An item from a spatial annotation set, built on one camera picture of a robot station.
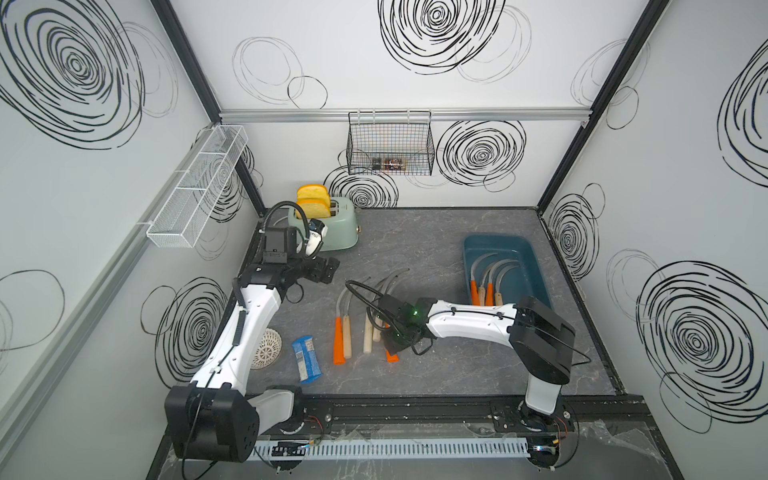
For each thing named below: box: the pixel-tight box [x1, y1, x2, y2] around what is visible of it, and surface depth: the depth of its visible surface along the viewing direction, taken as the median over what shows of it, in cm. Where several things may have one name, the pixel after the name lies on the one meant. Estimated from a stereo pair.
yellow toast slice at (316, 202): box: [296, 188, 331, 219], surface depth 98 cm
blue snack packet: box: [291, 335, 323, 384], surface depth 84 cm
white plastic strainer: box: [250, 328, 282, 370], surface depth 85 cm
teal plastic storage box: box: [462, 234, 551, 307], surface depth 102 cm
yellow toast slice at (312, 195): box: [296, 184, 331, 207], surface depth 98 cm
